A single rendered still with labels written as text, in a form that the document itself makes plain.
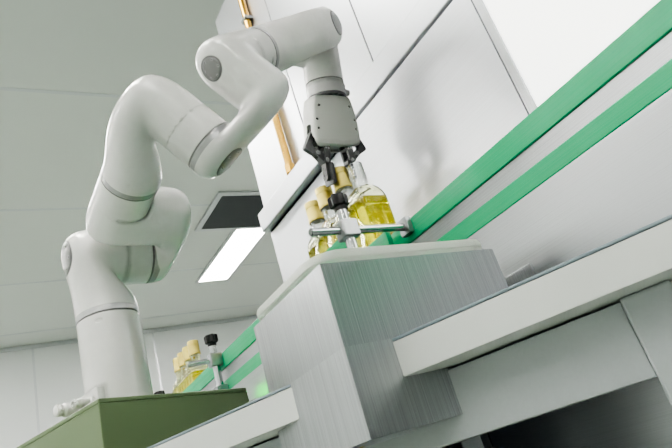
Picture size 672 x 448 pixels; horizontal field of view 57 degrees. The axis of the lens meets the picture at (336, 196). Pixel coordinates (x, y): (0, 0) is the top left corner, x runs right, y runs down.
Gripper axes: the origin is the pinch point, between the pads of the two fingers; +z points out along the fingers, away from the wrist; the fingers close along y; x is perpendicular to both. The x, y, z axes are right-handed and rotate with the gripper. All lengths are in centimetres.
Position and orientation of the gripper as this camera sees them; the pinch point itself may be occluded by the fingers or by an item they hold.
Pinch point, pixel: (339, 174)
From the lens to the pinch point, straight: 115.7
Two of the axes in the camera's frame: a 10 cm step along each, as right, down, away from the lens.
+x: 5.0, -2.6, -8.3
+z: 1.5, 9.7, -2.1
